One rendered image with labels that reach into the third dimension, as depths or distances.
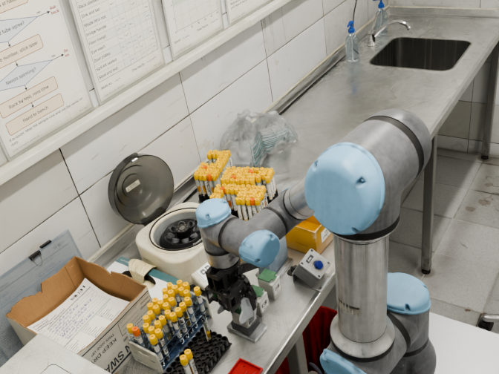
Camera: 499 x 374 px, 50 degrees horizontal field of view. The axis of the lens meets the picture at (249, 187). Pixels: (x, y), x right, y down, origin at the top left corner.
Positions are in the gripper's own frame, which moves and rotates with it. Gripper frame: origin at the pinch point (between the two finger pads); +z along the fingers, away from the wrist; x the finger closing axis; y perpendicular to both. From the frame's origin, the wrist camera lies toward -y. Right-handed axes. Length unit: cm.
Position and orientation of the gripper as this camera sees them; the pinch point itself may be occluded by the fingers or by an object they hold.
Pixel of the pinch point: (243, 312)
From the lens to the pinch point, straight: 137.9
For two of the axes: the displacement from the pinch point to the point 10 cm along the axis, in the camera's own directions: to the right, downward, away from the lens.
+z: 1.6, 8.2, 5.6
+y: -5.6, 5.4, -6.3
